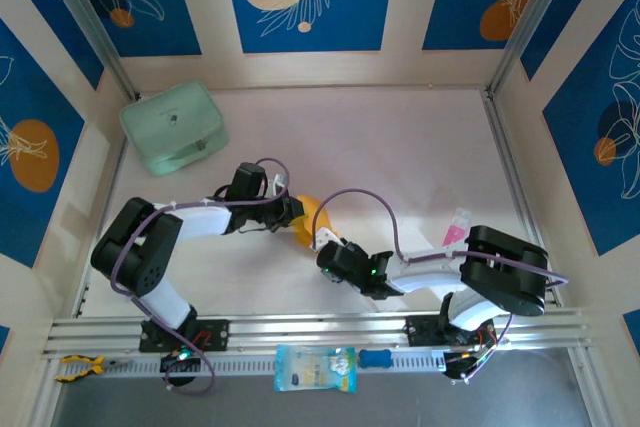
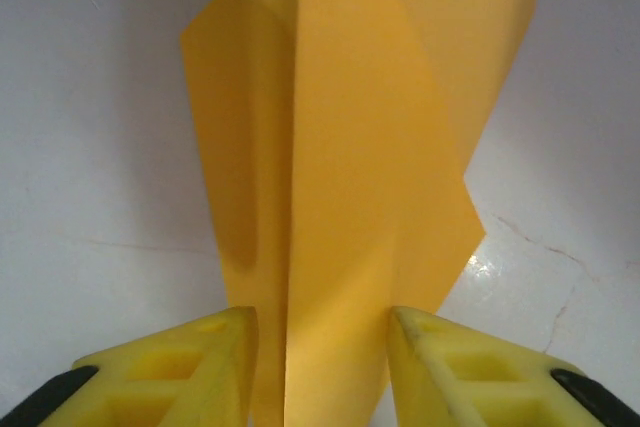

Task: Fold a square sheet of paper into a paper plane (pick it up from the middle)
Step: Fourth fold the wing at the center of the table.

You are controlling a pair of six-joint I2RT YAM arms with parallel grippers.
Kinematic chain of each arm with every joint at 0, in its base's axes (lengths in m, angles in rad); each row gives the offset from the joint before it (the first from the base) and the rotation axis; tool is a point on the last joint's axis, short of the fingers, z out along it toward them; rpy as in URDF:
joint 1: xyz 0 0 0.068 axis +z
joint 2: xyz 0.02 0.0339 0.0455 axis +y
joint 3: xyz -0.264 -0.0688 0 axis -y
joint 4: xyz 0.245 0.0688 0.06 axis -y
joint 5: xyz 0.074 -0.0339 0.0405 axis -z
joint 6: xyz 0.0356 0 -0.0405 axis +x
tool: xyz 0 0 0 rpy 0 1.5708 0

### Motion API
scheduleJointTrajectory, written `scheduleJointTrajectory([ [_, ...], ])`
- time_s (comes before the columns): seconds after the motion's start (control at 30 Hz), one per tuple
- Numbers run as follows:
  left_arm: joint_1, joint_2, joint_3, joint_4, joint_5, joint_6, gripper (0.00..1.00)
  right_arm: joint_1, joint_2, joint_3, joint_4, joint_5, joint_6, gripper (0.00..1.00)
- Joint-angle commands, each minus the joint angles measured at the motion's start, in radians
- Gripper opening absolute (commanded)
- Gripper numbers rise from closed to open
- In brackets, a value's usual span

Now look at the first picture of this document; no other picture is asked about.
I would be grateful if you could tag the orange cloth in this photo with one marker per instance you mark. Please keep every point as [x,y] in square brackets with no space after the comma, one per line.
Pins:
[306,236]

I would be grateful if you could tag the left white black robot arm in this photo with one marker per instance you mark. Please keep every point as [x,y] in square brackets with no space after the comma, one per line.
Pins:
[200,222]

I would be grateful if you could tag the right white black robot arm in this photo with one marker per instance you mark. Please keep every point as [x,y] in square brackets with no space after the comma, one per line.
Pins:
[425,272]

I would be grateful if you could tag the mint green zip pouch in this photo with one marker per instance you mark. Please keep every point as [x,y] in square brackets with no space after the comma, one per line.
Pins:
[170,122]

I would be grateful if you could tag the blue bone shaped block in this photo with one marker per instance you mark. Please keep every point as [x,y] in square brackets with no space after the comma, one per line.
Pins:
[375,358]

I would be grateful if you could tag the light blue snack packet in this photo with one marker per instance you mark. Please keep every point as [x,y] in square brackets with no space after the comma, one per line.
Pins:
[315,369]

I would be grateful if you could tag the clear pink plastic box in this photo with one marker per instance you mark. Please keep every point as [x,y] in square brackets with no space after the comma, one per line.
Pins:
[455,234]

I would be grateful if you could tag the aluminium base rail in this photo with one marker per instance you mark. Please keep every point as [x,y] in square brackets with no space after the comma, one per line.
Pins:
[310,329]

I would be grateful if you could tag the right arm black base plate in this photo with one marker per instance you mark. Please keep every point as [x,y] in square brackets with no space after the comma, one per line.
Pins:
[420,331]

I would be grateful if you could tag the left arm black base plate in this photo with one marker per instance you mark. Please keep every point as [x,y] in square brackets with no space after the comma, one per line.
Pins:
[215,334]

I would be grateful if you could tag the aluminium side rail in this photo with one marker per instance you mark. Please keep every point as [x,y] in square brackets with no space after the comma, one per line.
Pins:
[82,302]
[512,172]

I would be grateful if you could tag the aluminium frame post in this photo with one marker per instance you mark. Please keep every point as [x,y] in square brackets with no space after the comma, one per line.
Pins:
[536,22]
[92,22]

